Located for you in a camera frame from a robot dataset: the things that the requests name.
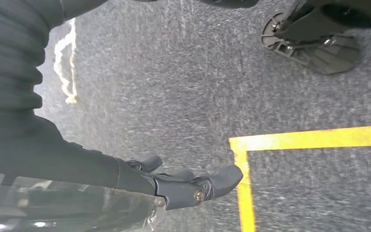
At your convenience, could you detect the yellow floor tape square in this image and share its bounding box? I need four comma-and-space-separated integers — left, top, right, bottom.
228, 124, 371, 232

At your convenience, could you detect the black robot leg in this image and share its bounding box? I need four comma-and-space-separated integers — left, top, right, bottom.
275, 0, 371, 43

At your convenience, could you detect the crumpled yellow tape strip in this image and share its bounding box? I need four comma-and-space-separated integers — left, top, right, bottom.
53, 17, 78, 105

